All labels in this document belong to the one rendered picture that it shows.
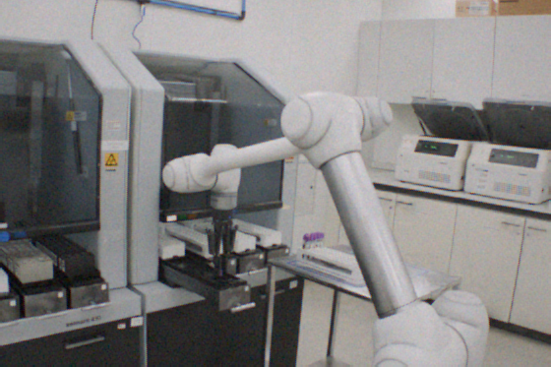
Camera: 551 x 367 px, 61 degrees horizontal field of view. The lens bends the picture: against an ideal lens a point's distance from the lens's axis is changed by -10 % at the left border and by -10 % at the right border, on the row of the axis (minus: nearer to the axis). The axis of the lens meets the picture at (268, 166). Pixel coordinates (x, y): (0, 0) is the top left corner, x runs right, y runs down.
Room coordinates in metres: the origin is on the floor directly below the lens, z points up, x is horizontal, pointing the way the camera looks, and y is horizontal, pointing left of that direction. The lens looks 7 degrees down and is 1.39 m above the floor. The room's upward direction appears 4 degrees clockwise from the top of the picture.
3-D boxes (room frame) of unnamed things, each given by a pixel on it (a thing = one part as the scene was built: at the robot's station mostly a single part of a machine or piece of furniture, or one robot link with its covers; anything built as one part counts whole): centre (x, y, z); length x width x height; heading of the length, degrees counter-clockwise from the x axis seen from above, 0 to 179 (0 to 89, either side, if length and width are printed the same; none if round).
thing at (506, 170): (3.42, -1.77, 1.24); 0.62 x 0.56 x 0.69; 136
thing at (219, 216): (1.72, 0.14, 1.00); 0.08 x 0.07 x 0.09; 135
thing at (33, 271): (1.43, 0.71, 0.85); 0.12 x 0.02 x 0.06; 136
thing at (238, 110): (2.16, 0.32, 1.28); 0.61 x 0.51 x 0.63; 135
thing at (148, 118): (2.29, 0.46, 0.81); 1.06 x 0.84 x 1.62; 45
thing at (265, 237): (2.22, 0.06, 0.83); 0.30 x 0.10 x 0.06; 45
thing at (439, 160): (3.83, -1.36, 1.22); 0.62 x 0.56 x 0.64; 133
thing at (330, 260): (1.79, -0.26, 0.85); 0.30 x 0.10 x 0.06; 43
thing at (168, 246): (1.94, 0.44, 0.83); 0.30 x 0.10 x 0.06; 45
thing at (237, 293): (1.82, 0.31, 0.78); 0.73 x 0.14 x 0.09; 45
